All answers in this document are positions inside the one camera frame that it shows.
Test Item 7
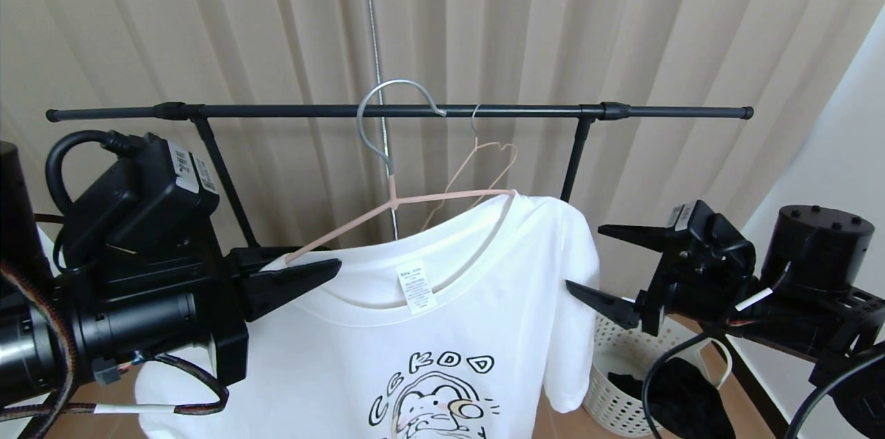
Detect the black clothes rack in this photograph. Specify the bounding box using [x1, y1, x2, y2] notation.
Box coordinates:
[45, 102, 754, 250]

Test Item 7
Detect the pink clothes hanger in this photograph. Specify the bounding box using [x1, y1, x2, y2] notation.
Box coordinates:
[420, 105, 518, 232]
[285, 80, 518, 308]

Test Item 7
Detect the beige curtain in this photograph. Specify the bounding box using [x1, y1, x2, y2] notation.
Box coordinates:
[0, 0, 885, 301]

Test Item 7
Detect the black garment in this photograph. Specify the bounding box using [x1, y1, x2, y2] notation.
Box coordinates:
[608, 356, 738, 439]

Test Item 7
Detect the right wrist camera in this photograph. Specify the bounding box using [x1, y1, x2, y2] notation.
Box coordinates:
[664, 200, 758, 274]

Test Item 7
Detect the black cable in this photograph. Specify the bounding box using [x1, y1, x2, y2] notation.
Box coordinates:
[642, 332, 734, 439]
[785, 342, 885, 439]
[45, 129, 136, 218]

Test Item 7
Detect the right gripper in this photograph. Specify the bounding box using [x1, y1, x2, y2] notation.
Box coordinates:
[566, 223, 692, 337]

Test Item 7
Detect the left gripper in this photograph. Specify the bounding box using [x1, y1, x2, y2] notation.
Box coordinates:
[69, 249, 251, 388]

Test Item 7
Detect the white laundry basket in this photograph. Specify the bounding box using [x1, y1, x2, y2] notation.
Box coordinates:
[583, 297, 734, 438]

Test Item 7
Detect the white printed t-shirt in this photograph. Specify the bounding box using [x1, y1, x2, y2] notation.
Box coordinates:
[135, 192, 601, 439]

